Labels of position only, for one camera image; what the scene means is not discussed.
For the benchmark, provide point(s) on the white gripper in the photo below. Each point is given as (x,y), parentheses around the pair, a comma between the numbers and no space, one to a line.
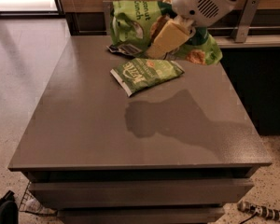
(198,4)

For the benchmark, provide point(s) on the green rice chip bag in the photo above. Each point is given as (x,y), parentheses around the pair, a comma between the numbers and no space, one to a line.
(138,22)

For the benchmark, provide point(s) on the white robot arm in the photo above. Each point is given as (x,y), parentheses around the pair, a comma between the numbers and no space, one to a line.
(190,14)

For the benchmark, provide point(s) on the blue Kettle chip bag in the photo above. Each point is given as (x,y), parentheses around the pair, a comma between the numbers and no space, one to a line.
(126,49)

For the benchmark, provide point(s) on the green Kettle chip bag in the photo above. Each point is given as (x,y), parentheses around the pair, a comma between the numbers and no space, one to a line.
(139,74)

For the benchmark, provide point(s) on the black bag on floor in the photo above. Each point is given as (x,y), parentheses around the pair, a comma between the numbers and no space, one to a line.
(9,213)

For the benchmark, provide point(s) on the lower grey drawer front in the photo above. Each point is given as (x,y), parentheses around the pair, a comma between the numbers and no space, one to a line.
(142,216)

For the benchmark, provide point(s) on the grey drawer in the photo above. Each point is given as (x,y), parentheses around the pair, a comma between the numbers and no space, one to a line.
(142,216)
(140,193)

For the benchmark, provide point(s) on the power strip on floor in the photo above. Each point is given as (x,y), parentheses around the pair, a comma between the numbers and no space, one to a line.
(259,211)

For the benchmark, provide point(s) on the upper grey drawer front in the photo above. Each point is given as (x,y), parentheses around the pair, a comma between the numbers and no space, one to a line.
(140,193)

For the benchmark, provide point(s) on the left metal bracket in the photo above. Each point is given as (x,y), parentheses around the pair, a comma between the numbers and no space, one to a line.
(108,6)

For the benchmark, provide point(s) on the metal bracket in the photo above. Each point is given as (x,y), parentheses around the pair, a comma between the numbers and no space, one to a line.
(240,32)
(108,6)

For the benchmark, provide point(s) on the right metal bracket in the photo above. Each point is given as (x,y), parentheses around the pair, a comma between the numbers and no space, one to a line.
(240,32)

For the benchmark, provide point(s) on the wire basket on floor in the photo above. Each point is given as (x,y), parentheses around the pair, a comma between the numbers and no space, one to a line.
(30,205)

